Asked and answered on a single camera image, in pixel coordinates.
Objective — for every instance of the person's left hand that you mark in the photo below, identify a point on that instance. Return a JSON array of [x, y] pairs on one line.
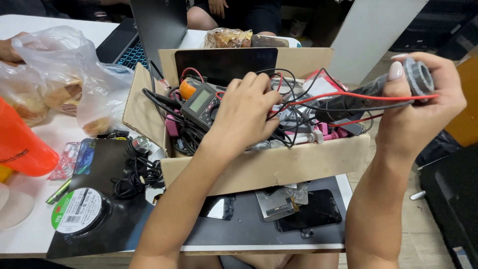
[[242, 119]]

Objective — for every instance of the yellow cabinet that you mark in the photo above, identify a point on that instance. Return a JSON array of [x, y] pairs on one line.
[[465, 108]]

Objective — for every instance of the round metal push button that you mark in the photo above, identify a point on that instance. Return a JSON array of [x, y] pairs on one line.
[[141, 145]]

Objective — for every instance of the black fabric case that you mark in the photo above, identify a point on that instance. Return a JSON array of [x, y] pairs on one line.
[[453, 209]]

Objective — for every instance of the cracked phone screen glass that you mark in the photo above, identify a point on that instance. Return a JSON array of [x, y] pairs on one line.
[[218, 207]]

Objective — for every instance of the orange plastic tool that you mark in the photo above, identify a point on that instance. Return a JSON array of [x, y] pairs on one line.
[[186, 89]]

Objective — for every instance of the silver pill blister pack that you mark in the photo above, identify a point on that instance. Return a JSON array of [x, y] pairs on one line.
[[65, 160]]

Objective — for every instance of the black laptop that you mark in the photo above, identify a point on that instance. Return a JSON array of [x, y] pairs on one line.
[[157, 26]]

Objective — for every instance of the green pen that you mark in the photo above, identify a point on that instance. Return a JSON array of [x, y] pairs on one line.
[[58, 191]]

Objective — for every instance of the black plastic bag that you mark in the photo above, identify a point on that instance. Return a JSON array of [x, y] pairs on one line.
[[437, 149]]

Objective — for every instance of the grey display panel with ribbon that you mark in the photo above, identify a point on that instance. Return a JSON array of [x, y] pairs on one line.
[[274, 205]]

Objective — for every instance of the black tape roll with label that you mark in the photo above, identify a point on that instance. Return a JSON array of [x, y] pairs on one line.
[[76, 211]]

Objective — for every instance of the pink plastic part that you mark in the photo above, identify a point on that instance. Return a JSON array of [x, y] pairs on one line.
[[172, 125]]

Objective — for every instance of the grey threaded plastic fitting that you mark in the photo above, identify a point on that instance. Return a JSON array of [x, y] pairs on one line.
[[418, 78]]

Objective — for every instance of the black desk mat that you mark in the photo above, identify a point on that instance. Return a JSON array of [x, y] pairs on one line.
[[246, 231]]

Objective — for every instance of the open cardboard box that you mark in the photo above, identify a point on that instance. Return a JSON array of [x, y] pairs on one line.
[[269, 168]]

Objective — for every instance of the pink and white screw clamp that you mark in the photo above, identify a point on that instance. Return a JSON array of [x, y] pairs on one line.
[[317, 136]]

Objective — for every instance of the grey plug adapter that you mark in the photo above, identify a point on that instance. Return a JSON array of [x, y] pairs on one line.
[[349, 127]]

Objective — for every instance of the clear plastic lid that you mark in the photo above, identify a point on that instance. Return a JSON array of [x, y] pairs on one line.
[[15, 207]]

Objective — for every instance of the black flat screen panel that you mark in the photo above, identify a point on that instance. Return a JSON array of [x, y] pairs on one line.
[[224, 63]]

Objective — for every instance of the blue green foil packet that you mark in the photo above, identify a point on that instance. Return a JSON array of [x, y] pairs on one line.
[[85, 157]]

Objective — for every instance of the black phone screen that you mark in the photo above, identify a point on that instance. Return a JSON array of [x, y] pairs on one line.
[[310, 211]]

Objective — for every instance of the small clear plastic pouch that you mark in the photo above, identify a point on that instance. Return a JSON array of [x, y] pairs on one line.
[[298, 192]]

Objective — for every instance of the red and white packet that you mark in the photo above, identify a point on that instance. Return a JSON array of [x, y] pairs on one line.
[[321, 84]]

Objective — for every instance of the clear plastic bag of bread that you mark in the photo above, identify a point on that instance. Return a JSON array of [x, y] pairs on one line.
[[56, 74]]

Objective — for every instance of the black tool in clear plastic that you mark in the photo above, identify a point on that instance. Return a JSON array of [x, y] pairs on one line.
[[354, 95]]

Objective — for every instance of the long red test lead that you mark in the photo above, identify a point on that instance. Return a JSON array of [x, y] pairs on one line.
[[354, 95]]

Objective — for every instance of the black digital multimeter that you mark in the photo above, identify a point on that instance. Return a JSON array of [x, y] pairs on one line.
[[201, 104]]

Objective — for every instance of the long black test lead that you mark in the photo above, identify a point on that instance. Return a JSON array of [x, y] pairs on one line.
[[358, 108]]

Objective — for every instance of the orange plastic tumbler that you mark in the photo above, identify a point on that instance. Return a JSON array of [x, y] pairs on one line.
[[22, 145]]

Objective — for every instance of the wrapped pastry bag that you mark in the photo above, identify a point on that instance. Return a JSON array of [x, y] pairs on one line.
[[231, 38]]

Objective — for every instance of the person's right hand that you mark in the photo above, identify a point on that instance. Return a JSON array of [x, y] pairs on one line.
[[414, 123]]

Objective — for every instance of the white board panel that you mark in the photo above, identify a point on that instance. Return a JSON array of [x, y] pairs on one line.
[[369, 37]]

